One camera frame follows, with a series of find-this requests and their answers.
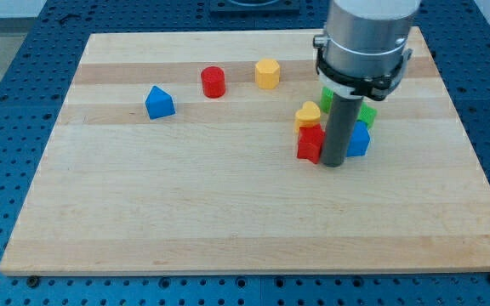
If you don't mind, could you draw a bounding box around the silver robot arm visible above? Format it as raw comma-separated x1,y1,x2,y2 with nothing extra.
313,0,420,101

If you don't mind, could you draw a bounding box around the blue triangle block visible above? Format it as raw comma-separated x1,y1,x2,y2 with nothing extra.
145,86,175,120

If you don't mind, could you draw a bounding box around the red star block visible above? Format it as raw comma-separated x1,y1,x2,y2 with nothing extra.
297,124,325,164

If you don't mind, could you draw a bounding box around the wooden board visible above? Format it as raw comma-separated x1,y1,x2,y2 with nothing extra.
0,28,490,276

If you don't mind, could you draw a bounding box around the yellow heart block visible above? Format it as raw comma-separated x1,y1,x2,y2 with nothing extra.
294,101,321,133

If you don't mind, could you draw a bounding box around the red cylinder block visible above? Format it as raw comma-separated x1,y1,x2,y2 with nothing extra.
200,66,225,99

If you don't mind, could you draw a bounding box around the yellow hexagon block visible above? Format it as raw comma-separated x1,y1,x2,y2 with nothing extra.
255,59,281,89

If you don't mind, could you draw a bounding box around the green block left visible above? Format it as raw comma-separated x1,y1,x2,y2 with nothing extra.
319,87,333,114

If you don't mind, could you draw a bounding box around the green block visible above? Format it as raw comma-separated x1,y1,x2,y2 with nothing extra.
319,87,333,114
357,102,378,129

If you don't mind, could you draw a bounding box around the blue cube block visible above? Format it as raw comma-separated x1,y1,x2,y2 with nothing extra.
346,121,370,157

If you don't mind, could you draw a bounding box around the green block right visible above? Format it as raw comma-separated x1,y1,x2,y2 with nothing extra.
357,102,378,129

